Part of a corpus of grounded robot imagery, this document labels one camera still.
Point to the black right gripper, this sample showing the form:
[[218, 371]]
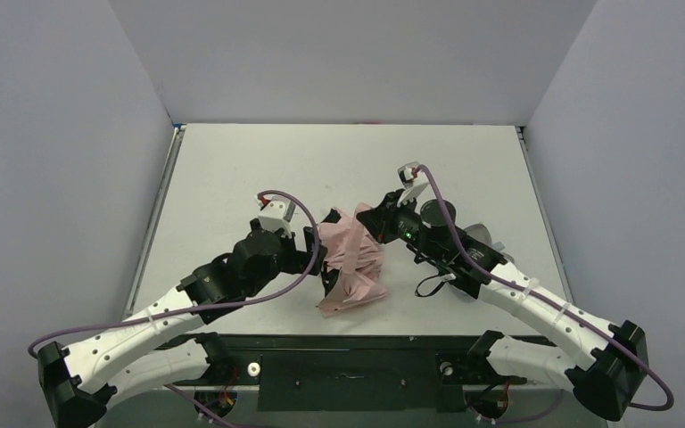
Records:
[[376, 218]]

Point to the pink folding umbrella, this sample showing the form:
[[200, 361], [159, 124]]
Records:
[[357, 257]]

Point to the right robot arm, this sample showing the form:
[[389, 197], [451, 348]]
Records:
[[599, 362]]

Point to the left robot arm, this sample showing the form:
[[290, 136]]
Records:
[[82, 380]]

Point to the grey umbrella sleeve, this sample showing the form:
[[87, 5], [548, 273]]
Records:
[[481, 233]]

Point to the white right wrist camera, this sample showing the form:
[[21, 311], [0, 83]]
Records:
[[413, 180]]

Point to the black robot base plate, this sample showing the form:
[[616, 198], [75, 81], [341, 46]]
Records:
[[344, 372]]

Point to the aluminium table frame rail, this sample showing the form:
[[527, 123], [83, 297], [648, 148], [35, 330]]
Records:
[[151, 225]]

